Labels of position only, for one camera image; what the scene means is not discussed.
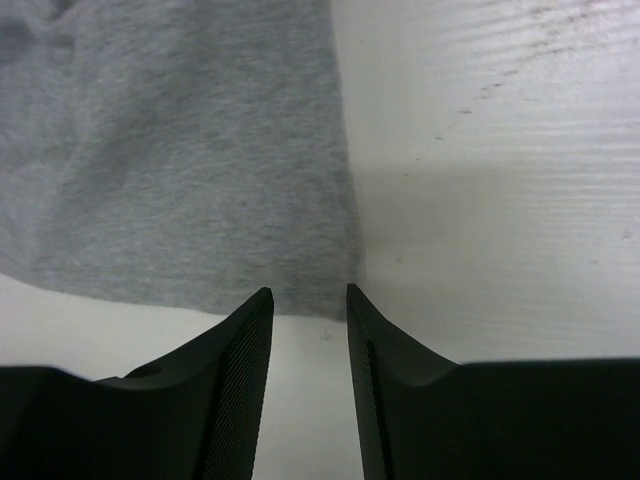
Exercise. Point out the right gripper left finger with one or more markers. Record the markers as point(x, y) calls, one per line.
point(193, 413)

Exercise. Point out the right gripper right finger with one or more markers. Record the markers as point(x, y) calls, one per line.
point(423, 416)

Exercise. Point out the grey tank top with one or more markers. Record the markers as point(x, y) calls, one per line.
point(177, 153)

